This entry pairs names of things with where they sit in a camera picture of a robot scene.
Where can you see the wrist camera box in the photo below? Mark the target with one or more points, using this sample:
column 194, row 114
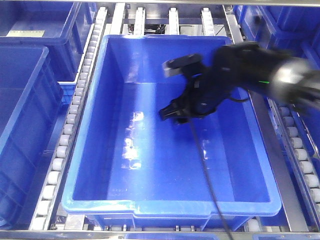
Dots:
column 186, row 65

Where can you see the white roller track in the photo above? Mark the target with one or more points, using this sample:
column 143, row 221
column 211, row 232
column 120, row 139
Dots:
column 300, row 155
column 53, row 186

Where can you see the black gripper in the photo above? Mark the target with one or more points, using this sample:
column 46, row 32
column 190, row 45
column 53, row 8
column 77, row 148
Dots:
column 204, row 91

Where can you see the blue bin left rear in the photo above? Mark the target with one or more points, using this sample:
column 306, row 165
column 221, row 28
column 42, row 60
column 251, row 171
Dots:
column 61, row 26

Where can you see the blue bin left front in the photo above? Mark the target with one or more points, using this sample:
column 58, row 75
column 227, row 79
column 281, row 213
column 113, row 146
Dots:
column 30, row 99

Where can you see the white roller track left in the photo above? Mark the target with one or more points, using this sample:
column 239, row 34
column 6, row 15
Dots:
column 53, row 186

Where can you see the blue bin right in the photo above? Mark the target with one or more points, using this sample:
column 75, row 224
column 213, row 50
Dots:
column 294, row 28

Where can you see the large blue plastic bin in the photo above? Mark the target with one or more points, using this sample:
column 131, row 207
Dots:
column 131, row 168

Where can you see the white roller track right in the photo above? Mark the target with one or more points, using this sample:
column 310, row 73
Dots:
column 300, row 155

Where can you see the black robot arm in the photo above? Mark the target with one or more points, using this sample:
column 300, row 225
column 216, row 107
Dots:
column 273, row 73

